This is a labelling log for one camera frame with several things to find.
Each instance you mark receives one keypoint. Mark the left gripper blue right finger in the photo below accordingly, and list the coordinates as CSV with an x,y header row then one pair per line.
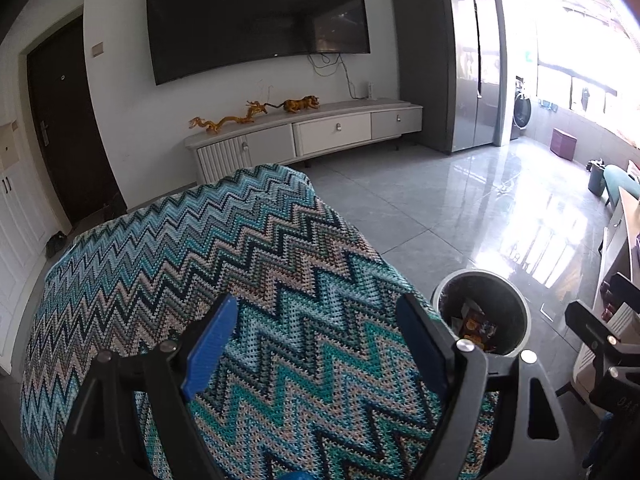
x,y
529,438

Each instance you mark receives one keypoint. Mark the white router on console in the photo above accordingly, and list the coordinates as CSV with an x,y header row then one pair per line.
x,y
370,91

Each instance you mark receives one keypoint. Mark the grey double door refrigerator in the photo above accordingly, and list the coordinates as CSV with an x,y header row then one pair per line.
x,y
449,63

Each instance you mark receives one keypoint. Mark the dark brown entrance door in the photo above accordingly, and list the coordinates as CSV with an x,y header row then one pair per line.
x,y
68,136

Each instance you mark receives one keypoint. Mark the large black wall television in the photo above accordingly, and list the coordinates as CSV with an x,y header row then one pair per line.
x,y
187,37

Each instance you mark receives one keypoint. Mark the purple storage box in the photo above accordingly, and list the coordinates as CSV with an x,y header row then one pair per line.
x,y
563,144

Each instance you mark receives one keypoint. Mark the teal zigzag knitted blanket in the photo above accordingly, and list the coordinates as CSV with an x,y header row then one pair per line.
x,y
268,313

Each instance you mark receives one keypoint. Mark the dark red snack packet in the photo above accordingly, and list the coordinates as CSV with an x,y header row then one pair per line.
x,y
473,324

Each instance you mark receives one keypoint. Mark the dark shoes by cabinet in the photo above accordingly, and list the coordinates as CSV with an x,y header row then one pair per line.
x,y
55,243

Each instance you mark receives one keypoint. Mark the golden dragon figurine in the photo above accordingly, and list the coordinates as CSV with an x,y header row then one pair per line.
x,y
254,108

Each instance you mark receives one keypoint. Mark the front-load washing machine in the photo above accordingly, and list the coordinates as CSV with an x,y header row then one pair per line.
x,y
522,110

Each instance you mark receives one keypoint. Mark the white tv console cabinet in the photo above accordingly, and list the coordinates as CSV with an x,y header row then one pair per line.
x,y
282,138

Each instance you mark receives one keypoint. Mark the grey wall switch panel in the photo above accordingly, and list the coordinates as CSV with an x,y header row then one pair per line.
x,y
97,49

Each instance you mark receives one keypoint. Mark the white built-in shoe cabinet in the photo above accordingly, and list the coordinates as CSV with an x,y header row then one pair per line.
x,y
27,222

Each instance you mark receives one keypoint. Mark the white round trash bin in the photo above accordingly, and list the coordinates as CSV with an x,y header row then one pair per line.
x,y
486,309

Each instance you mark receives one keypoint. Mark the golden tiger figurine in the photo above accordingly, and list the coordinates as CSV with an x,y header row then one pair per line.
x,y
294,106

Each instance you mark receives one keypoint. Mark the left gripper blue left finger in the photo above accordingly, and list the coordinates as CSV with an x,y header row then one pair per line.
x,y
102,437

